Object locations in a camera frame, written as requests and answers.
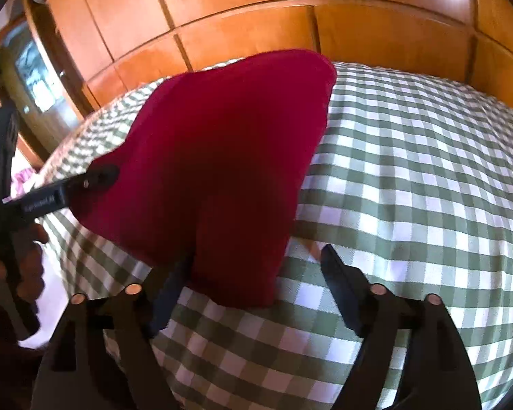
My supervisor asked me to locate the red cloth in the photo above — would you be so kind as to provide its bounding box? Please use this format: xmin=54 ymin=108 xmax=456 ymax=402
xmin=75 ymin=48 xmax=338 ymax=309

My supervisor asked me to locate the green checked bed sheet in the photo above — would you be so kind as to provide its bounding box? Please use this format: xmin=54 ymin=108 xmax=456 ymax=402
xmin=38 ymin=57 xmax=513 ymax=410

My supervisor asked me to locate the person's left forearm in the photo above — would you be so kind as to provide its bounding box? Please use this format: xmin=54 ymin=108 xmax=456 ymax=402
xmin=0 ymin=295 xmax=48 ymax=410

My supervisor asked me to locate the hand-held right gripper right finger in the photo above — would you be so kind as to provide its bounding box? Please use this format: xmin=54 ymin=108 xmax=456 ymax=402
xmin=320 ymin=243 xmax=483 ymax=410

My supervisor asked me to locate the wooden wardrobe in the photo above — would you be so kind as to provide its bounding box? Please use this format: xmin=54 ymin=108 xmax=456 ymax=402
xmin=36 ymin=0 xmax=513 ymax=126

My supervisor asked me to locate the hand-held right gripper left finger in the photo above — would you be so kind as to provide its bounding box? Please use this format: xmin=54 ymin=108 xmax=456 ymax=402
xmin=31 ymin=252 xmax=195 ymax=410

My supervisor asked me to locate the person's left hand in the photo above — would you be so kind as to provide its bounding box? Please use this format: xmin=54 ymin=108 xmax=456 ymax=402
xmin=0 ymin=222 xmax=51 ymax=306

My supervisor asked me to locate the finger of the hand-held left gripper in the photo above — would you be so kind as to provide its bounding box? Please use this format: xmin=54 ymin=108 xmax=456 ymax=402
xmin=66 ymin=163 xmax=120 ymax=206

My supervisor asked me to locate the pink floral cloth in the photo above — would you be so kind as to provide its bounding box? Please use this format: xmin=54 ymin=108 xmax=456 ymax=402
xmin=9 ymin=167 xmax=41 ymax=199

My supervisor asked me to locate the wooden framed glass door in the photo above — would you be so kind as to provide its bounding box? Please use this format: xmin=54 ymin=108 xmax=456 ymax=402
xmin=0 ymin=0 xmax=90 ymax=172

